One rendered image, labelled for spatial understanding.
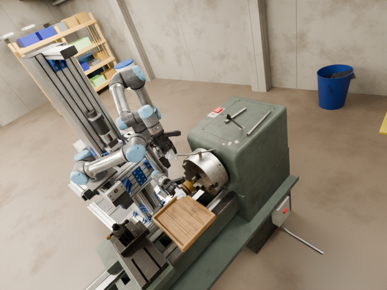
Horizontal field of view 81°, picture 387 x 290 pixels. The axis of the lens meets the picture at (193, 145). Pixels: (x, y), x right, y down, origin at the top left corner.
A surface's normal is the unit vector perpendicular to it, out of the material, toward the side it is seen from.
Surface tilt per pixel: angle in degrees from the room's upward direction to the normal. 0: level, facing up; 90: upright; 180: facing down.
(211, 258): 0
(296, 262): 0
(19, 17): 90
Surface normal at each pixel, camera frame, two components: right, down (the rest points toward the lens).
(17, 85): 0.73, 0.24
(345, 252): -0.28, -0.75
